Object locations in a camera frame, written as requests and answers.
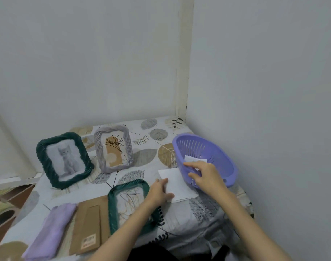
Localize person's left hand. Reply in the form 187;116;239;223
145;177;175;208

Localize person's right hand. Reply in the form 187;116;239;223
183;161;228;199

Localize white paper grey drawing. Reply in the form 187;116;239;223
46;142;86;178
184;155;209;167

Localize grey woven picture frame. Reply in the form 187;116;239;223
93;125;135;174

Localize brown cardboard frame backing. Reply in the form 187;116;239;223
69;195;111;256

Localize purple cloth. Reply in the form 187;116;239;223
21;203;78;261

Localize person's left forearm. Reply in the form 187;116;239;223
88;198;162;261

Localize person's right forearm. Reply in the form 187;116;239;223
217;188;292;261

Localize purple plastic basket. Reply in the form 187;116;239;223
172;133;239;188

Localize leaf patterned tablecloth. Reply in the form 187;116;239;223
0;115;254;261

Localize black trousers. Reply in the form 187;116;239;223
127;241;231;261

